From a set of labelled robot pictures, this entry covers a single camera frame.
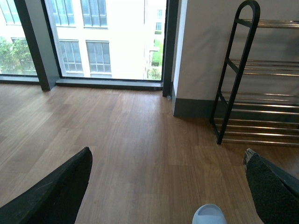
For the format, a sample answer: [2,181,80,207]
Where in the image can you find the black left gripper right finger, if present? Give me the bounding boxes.
[243,148,299,224]

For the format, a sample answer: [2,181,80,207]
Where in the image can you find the black metal shoe rack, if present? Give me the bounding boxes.
[209,0,299,147]

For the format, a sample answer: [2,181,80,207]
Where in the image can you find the light blue slide sandal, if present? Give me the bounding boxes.
[192,204,227,224]

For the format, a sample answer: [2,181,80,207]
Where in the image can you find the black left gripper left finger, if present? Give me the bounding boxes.
[0,147,93,224]

